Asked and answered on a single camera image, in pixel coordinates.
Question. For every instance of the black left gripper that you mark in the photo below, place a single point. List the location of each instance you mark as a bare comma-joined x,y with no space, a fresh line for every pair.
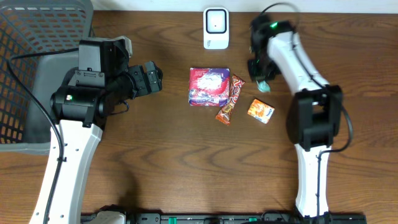
148,79

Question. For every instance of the grey plastic mesh basket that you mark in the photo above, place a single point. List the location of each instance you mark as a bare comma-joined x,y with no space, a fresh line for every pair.
38,42

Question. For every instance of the small orange snack box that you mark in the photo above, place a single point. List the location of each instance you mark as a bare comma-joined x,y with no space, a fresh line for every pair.
261,111

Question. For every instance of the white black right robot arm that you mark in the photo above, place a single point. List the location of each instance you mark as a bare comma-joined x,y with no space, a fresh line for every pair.
314,115

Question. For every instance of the red purple snack packet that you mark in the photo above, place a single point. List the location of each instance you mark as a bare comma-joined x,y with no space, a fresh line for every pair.
208,86

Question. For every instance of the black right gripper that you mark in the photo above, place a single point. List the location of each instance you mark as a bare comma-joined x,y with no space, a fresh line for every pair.
255,74

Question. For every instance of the red orange candy bar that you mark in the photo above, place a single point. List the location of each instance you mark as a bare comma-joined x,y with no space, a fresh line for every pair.
224,115

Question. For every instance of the white barcode scanner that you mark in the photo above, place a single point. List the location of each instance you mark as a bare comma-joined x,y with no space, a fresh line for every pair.
215,28

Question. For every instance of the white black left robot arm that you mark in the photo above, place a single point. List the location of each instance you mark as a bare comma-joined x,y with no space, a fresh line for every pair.
80,107

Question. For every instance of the black mounting rail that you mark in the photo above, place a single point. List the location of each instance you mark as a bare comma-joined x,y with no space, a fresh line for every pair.
114,214

